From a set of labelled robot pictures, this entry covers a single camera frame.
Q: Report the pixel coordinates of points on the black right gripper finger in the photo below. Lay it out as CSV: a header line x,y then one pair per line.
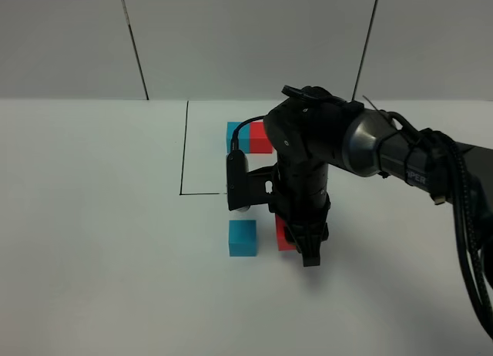
x,y
308,246

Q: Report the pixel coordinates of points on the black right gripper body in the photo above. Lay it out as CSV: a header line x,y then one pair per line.
x,y
302,199

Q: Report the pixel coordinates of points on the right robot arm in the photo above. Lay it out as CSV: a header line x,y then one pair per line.
x,y
312,130

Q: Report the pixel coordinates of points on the template red cube block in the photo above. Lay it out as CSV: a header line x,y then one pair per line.
x,y
259,142

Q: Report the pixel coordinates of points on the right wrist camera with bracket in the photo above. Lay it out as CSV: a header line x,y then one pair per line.
x,y
246,188

